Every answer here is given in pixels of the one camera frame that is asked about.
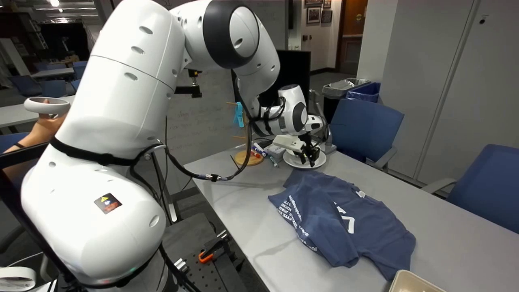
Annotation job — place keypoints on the blue t-shirt white print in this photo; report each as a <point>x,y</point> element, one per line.
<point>341,223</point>

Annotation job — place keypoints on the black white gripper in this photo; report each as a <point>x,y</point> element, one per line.
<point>314,135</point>

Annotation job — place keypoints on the blue office chair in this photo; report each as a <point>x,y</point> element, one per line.
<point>366,130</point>
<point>489,187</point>

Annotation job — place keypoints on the black computer monitor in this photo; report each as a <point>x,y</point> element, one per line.
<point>294,70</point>

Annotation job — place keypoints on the orange black clamp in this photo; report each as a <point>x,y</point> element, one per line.
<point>213,249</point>

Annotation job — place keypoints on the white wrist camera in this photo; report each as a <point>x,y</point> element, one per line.
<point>288,142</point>

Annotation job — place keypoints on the blue office chair far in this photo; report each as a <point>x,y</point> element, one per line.
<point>366,130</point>

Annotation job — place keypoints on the white plate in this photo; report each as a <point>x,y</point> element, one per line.
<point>304,164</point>

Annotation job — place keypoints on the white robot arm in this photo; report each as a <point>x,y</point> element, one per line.
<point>106,229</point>

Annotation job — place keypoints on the blue office chair near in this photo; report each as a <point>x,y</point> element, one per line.
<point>489,187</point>

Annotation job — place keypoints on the grey trash bin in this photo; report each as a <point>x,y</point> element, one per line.
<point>348,88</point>

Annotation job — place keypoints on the beige plastic tray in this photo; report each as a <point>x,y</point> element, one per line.
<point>406,281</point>

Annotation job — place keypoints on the person hand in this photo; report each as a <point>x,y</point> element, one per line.
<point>44,130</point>

